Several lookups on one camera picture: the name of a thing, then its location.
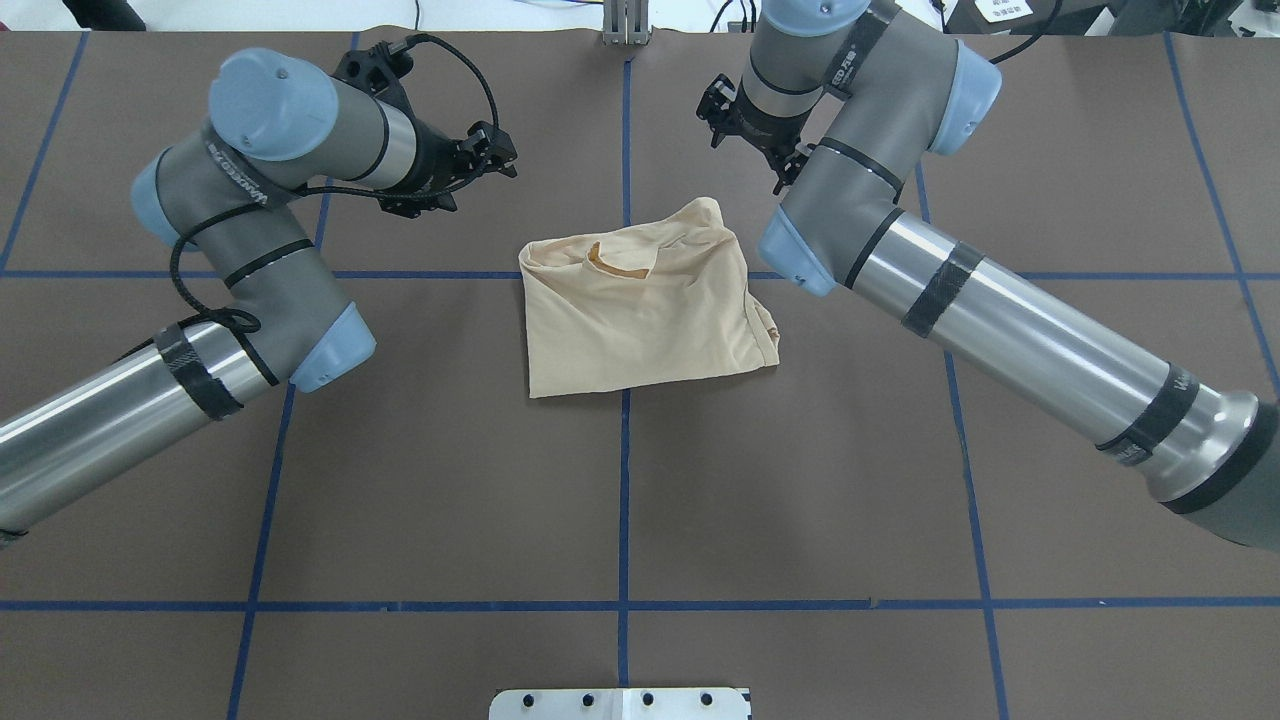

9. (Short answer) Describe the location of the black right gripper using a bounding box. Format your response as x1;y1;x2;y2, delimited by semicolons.
696;74;817;196

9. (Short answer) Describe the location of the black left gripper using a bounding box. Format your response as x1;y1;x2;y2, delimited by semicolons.
380;120;518;219

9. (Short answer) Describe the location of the cream printed long-sleeve shirt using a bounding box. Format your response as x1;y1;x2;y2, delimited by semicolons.
518;197;781;398

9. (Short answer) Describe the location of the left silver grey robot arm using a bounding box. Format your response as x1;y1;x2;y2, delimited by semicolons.
1;33;518;546

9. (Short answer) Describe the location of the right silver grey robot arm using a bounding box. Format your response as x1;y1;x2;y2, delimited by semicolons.
696;1;1279;551

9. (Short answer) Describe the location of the black box with label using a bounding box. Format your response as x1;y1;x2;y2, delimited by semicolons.
943;1;1115;36

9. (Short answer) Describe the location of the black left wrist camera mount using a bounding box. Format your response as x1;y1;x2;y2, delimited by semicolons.
332;40;413;117

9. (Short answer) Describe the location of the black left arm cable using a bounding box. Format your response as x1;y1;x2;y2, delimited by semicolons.
168;33;500;336

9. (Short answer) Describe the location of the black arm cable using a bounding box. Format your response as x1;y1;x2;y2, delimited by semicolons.
168;33;500;336
986;0;1066;67

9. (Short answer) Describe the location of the aluminium frame post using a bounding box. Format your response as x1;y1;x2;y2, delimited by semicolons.
602;0;652;46

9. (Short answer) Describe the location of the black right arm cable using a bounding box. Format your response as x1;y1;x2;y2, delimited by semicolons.
986;0;1066;67

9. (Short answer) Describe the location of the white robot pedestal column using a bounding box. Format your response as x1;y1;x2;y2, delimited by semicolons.
488;687;753;719

